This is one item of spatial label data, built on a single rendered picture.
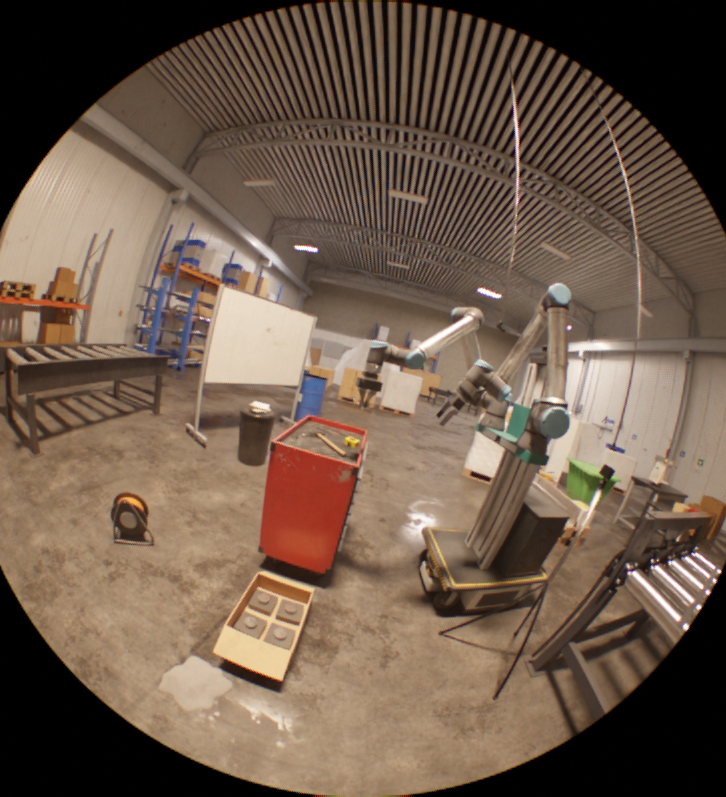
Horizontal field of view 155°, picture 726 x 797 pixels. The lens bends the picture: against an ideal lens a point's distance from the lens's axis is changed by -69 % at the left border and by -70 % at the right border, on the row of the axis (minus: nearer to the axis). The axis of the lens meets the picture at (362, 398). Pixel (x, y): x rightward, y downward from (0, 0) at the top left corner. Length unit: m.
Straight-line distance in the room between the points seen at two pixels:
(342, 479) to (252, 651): 0.96
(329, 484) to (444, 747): 1.54
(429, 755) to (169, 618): 1.42
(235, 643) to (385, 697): 0.76
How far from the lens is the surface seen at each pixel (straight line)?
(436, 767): 1.61
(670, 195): 10.08
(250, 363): 3.80
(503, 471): 1.95
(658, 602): 1.54
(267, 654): 1.35
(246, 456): 3.14
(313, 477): 1.40
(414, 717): 1.62
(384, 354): 1.37
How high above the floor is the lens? 1.45
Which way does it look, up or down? 8 degrees down
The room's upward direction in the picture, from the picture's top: 14 degrees clockwise
